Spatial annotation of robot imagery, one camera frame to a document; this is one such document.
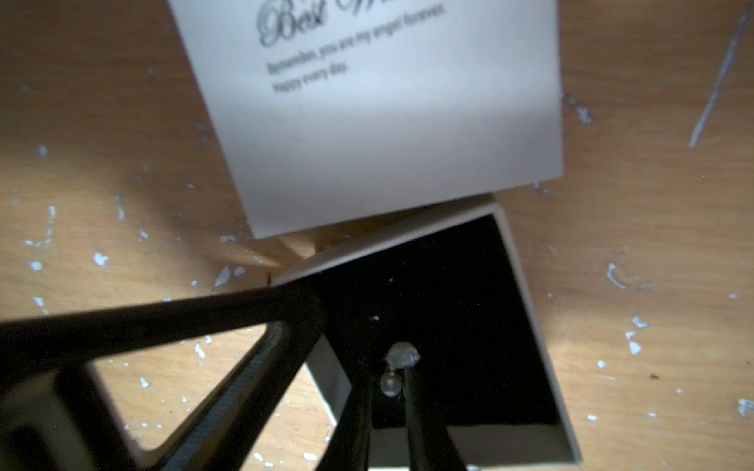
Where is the white flower pearl earring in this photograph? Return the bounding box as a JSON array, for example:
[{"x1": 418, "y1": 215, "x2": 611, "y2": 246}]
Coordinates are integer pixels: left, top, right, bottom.
[{"x1": 379, "y1": 341, "x2": 421, "y2": 398}]

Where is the white jewelry box sleeve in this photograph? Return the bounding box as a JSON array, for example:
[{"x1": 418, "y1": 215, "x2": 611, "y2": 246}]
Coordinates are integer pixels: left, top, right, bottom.
[{"x1": 170, "y1": 0, "x2": 565, "y2": 239}]

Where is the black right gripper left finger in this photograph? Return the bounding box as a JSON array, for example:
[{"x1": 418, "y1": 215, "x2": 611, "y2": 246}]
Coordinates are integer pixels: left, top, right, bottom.
[{"x1": 317, "y1": 364, "x2": 372, "y2": 470}]

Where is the white jewelry box drawer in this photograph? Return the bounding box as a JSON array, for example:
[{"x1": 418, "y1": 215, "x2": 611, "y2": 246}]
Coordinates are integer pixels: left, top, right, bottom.
[{"x1": 280, "y1": 196, "x2": 582, "y2": 470}]

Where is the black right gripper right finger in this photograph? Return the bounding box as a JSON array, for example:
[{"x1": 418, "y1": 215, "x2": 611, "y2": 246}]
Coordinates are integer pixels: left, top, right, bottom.
[{"x1": 404, "y1": 364, "x2": 467, "y2": 470}]

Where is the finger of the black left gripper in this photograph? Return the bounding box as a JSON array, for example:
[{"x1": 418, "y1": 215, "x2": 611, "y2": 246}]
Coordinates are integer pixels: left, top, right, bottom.
[{"x1": 1, "y1": 287, "x2": 325, "y2": 470}]

